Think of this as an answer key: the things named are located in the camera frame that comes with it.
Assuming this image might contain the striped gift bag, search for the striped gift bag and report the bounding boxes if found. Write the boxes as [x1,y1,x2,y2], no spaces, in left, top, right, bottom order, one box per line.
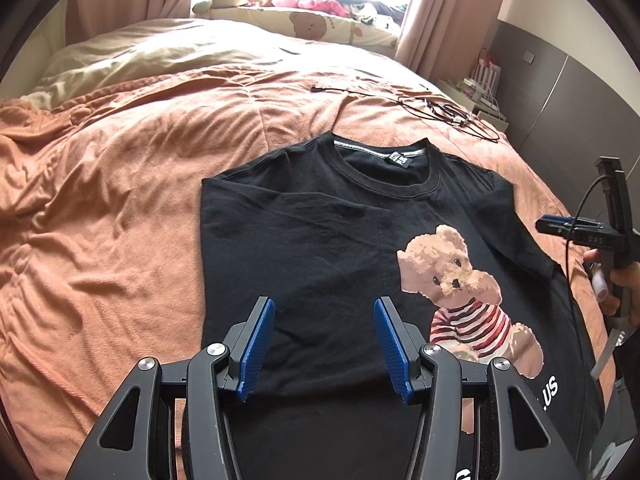
[472,47,503,91]

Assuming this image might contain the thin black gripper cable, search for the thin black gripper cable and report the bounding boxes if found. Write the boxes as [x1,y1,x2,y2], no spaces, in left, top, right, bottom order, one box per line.
[565,175,608,261]

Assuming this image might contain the black bear print t-shirt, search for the black bear print t-shirt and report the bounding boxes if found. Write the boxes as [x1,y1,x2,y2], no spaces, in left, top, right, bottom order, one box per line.
[200,130,608,480]

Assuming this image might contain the orange blanket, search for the orange blanket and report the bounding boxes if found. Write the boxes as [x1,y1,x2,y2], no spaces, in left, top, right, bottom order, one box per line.
[0,50,621,480]

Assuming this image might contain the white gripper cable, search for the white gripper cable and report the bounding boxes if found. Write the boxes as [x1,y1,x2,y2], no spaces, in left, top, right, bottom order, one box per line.
[590,310,628,386]

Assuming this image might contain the bear print cushion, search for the bear print cushion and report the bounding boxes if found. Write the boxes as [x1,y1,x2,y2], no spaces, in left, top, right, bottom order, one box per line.
[192,5,403,53]

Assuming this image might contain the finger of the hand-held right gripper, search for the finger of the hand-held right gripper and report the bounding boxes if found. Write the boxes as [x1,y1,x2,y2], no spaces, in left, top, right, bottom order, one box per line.
[536,214,577,239]

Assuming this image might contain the beige duvet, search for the beige duvet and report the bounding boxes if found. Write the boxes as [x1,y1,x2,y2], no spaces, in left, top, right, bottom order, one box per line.
[22,17,401,111]

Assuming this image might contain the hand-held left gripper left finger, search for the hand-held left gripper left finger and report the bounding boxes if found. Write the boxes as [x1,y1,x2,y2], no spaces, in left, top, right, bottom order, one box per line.
[65,296,277,480]

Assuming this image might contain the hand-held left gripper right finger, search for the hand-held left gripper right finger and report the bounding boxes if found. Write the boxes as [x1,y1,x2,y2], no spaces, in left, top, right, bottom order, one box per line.
[372,296,586,480]

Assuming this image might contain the white nightstand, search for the white nightstand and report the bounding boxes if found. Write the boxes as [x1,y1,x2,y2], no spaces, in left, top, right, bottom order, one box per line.
[435,77,511,128]

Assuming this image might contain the tangled black cables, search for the tangled black cables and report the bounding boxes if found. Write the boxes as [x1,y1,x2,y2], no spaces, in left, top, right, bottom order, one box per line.
[310,82,501,141]

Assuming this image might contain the pink plush toy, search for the pink plush toy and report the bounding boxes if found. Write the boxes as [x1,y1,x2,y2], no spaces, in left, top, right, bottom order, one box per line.
[272,0,351,18]

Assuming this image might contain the person's right hand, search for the person's right hand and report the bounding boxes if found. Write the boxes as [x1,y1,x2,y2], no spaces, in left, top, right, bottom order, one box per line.
[582,249,640,332]

